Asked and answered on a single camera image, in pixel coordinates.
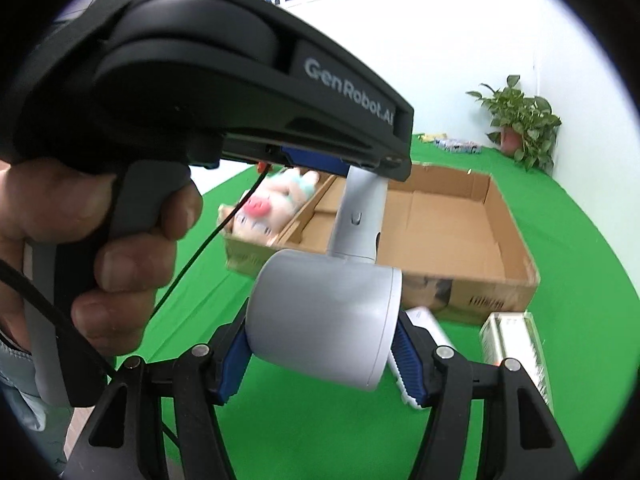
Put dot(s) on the white plastic case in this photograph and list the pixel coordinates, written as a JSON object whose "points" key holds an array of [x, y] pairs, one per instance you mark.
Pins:
{"points": [[430, 327]]}

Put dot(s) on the blue patterned tissue pack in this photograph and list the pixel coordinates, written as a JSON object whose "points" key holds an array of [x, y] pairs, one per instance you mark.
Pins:
{"points": [[457, 146]]}

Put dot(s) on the green tablecloth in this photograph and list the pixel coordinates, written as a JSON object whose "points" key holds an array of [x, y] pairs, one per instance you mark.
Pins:
{"points": [[575, 240]]}

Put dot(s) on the white handheld fan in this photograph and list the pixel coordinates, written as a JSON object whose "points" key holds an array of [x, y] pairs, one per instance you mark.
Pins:
{"points": [[320, 310]]}

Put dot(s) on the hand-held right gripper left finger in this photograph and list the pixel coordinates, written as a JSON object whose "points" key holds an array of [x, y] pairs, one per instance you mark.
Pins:
{"points": [[232, 365]]}

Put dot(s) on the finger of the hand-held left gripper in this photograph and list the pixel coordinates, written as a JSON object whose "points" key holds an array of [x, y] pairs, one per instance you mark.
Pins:
{"points": [[312, 159]]}

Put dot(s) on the large cardboard box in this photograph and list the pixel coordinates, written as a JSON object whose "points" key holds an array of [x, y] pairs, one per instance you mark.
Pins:
{"points": [[450, 230]]}

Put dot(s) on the green and white medicine box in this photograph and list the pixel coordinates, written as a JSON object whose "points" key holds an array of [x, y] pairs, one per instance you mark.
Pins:
{"points": [[515, 345]]}

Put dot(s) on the pink pig plush toy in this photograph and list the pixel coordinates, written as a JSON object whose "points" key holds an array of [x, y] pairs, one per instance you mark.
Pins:
{"points": [[260, 210]]}

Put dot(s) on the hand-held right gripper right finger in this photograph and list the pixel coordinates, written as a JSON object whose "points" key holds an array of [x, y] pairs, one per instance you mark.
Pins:
{"points": [[407, 365]]}

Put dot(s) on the person's left hand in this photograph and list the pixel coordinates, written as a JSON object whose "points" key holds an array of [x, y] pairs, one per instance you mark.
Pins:
{"points": [[60, 200]]}

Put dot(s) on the yellow paper packet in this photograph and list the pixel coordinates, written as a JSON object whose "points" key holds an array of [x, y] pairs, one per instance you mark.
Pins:
{"points": [[430, 137]]}

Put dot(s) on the green plant in red pot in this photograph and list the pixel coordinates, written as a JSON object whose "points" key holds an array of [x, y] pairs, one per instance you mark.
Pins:
{"points": [[525, 115]]}

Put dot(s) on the narrow brown cardboard box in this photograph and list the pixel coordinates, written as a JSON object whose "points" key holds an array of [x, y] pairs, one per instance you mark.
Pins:
{"points": [[305, 215]]}

